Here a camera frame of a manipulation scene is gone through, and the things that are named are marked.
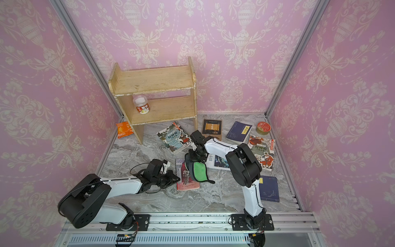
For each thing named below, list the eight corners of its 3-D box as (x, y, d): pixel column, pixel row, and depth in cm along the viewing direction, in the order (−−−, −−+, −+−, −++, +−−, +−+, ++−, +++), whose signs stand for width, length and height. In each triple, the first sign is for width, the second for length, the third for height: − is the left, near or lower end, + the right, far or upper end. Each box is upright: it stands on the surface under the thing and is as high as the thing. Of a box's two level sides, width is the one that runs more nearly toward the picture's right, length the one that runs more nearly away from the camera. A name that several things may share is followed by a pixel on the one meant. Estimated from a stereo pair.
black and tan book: (201, 140, 108) (201, 138, 106) (201, 121, 120) (201, 119, 118) (223, 140, 108) (223, 138, 106) (221, 121, 120) (221, 119, 118)
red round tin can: (257, 135, 110) (259, 132, 107) (254, 124, 116) (256, 121, 114) (270, 135, 110) (272, 132, 107) (267, 124, 116) (268, 121, 114)
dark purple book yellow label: (226, 138, 109) (226, 135, 106) (234, 122, 119) (235, 119, 116) (243, 145, 105) (244, 143, 102) (251, 128, 114) (252, 125, 112)
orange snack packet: (120, 139, 109) (117, 135, 105) (119, 127, 116) (116, 123, 112) (133, 135, 111) (131, 130, 108) (132, 123, 118) (129, 119, 114)
